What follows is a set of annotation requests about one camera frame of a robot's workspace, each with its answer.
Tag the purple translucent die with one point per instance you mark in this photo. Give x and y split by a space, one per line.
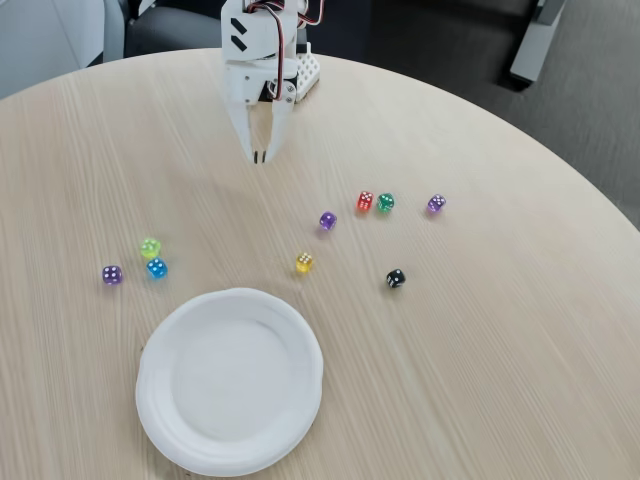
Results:
112 275
436 203
328 220

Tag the white paper plate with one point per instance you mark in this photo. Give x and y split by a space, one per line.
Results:
230 382

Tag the dark grey chair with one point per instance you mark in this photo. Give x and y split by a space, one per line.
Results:
175 30

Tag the red translucent die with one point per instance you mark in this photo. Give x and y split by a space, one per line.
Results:
365 201

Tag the yellow translucent die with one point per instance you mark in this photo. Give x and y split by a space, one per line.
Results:
304 262

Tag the lime green translucent die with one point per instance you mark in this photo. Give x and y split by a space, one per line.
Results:
150 247

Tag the blue translucent die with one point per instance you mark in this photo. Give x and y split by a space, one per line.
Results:
157 268

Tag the black die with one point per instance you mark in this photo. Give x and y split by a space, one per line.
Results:
395 278

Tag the grey desk leg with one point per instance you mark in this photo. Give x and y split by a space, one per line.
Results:
535 45

